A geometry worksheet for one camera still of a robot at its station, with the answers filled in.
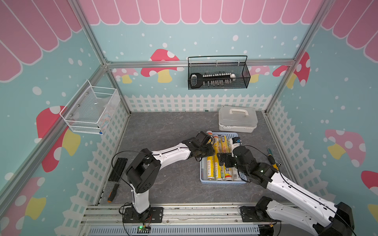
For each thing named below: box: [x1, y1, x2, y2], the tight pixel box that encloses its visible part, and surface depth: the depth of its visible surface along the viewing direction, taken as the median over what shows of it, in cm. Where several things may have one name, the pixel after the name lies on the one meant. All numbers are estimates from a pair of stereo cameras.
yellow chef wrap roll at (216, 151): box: [213, 134, 223, 181], surface depth 91 cm
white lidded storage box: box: [218, 105, 258, 134], surface depth 105 cm
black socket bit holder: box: [189, 72, 237, 89], surface depth 91 cm
